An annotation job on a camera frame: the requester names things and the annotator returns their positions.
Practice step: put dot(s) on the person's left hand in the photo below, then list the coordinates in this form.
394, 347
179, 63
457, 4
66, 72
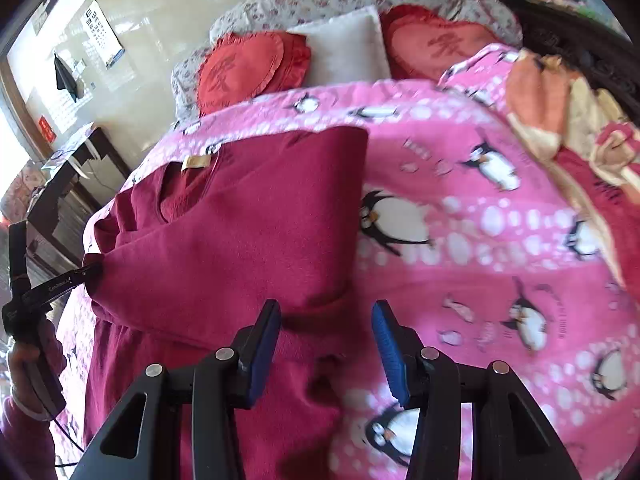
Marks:
25, 385

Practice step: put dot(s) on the dark wooden side table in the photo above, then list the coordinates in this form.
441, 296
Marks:
75, 195

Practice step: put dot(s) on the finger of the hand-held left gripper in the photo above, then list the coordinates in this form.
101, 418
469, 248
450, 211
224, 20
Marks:
75, 276

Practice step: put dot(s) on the pink penguin print blanket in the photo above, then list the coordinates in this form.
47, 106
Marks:
475, 240

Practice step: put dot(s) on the dark red fleece sweater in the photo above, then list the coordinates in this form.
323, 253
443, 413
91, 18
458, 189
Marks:
225, 240

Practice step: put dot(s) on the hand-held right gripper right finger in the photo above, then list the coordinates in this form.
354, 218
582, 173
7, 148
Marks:
389, 355

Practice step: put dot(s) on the white square pillow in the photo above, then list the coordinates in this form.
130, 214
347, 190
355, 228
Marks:
345, 50

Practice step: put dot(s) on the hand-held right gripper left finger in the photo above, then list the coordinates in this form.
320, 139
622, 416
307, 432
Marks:
263, 355

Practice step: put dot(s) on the person's left forearm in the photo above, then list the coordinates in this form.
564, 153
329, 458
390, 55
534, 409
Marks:
25, 440

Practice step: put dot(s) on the red wall sign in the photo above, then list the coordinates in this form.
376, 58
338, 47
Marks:
46, 128

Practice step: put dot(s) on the dark wooden headboard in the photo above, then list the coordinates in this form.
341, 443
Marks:
565, 30

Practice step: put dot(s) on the orange and cream blanket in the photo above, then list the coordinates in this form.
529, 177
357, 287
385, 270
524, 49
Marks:
570, 100

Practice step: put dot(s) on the red heart-shaped pillow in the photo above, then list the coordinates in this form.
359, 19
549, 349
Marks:
435, 45
240, 71

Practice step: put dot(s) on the wall eye chart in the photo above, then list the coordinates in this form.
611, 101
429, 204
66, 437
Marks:
102, 35

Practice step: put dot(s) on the black hanging cloth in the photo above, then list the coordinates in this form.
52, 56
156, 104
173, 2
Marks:
66, 77

